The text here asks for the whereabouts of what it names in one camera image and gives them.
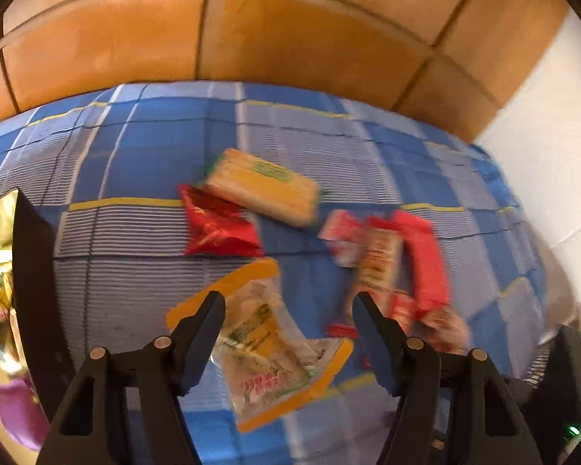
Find yellow cracker packet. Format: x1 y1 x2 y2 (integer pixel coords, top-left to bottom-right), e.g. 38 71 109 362
202 148 323 228

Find orange-edged clear snack packet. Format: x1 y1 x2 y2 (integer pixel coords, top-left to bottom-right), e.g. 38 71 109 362
166 258 355 434

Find dark brown box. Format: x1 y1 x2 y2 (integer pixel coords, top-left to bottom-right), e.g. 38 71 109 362
0 188 76 422

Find red crinkled snack bag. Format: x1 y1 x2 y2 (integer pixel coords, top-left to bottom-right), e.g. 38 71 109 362
178 184 265 258

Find long red snack packet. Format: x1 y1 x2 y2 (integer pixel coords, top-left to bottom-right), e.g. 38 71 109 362
394 210 452 320

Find grain roll clear packet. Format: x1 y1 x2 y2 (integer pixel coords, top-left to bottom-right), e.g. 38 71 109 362
328 223 404 340

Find reddish brown snack packet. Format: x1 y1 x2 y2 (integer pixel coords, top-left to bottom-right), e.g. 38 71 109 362
414 306 471 354

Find small red snack packet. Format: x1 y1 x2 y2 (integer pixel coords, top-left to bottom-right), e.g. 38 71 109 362
386 289 419 332

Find floral white snack packet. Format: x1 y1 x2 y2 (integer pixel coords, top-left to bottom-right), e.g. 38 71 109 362
318 209 371 268

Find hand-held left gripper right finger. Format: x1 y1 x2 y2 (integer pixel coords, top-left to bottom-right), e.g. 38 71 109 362
351 291 543 465

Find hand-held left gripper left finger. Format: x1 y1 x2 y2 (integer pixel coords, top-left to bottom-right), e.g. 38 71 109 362
36 291 227 465

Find blue plaid bedsheet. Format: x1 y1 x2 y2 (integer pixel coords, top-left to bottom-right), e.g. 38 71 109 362
0 82 550 465

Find purple bag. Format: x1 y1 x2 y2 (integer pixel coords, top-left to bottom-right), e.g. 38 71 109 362
0 378 50 452

